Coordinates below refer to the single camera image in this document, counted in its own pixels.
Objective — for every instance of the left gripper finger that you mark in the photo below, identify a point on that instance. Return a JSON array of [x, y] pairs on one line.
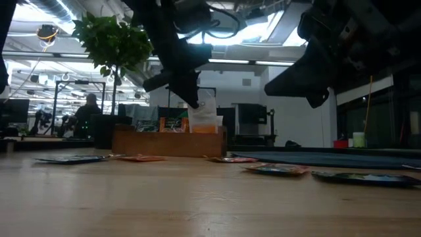
[[194, 79], [185, 89]]

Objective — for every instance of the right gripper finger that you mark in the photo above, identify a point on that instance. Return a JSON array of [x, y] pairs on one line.
[[317, 100], [302, 79]]

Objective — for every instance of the dark blue tea bag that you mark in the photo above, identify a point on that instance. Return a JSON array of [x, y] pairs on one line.
[[365, 179], [148, 125], [72, 159]]

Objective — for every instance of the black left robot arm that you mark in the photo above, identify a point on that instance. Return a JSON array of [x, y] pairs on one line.
[[6, 36]]

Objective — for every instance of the black distant robot arm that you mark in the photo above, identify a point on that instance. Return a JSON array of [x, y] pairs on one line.
[[41, 121]]

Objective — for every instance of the wooden tea organiser box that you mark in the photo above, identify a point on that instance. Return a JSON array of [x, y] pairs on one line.
[[167, 145]]

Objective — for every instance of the red container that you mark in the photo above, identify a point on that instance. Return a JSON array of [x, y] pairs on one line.
[[340, 143]]

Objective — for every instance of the small black rounded object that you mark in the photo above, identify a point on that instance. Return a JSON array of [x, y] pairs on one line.
[[292, 143]]

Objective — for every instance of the black partition screen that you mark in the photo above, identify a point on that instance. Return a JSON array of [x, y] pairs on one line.
[[227, 118]]

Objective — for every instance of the black tripod stand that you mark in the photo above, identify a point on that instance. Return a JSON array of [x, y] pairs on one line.
[[271, 125]]

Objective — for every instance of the long ceiling light strip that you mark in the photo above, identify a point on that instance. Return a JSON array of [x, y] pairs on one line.
[[42, 54], [250, 62]]

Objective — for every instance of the pale green cup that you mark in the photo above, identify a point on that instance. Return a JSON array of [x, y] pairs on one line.
[[358, 139]]

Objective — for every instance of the dark round mat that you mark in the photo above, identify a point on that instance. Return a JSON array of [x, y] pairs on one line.
[[329, 159]]

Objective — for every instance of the green plant in black pot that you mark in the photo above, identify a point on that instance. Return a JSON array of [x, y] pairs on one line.
[[112, 42]]

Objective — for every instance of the black computer monitor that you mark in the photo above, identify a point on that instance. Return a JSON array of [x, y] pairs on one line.
[[14, 110]]

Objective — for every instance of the black gantry frame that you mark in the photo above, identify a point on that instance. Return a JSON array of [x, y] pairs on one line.
[[80, 82], [207, 88]]

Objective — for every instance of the black wall screen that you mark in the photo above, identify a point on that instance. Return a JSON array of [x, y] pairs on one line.
[[252, 113]]

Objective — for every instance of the silver ceiling air duct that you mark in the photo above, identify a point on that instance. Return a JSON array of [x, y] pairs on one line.
[[52, 10]]

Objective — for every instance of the black aluminium table frame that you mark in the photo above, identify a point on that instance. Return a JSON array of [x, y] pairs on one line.
[[49, 146]]

